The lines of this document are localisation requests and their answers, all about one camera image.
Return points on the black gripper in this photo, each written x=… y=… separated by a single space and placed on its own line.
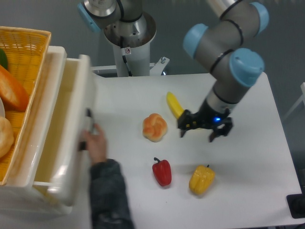
x=213 y=114

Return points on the white top drawer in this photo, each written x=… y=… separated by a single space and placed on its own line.
x=59 y=168

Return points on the dark sleeved forearm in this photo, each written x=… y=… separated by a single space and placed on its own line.
x=108 y=198

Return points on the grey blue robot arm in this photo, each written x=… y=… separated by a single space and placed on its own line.
x=219 y=50

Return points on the white drawer cabinet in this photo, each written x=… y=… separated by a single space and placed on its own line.
x=19 y=193

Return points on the person's hand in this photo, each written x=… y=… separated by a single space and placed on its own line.
x=96 y=145

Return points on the yellow banana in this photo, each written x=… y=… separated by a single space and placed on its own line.
x=174 y=105

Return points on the yellow bell pepper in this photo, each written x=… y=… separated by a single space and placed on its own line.
x=201 y=179

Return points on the knotted bread roll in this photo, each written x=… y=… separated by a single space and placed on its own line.
x=154 y=127

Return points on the red bell pepper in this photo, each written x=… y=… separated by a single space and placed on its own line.
x=162 y=172

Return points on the black device at edge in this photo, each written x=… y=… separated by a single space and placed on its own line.
x=296 y=203

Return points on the orange baguette bread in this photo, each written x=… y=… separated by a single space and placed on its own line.
x=12 y=92

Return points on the yellow woven basket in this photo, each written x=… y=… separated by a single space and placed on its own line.
x=26 y=50

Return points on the tan bagel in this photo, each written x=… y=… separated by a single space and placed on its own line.
x=6 y=136

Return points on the white plate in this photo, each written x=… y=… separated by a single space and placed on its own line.
x=2 y=109

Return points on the green pepper in basket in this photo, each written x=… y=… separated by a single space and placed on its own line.
x=3 y=59

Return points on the white chair frame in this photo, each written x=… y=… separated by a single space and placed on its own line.
x=299 y=101

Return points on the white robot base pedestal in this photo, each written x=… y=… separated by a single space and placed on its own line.
x=131 y=45

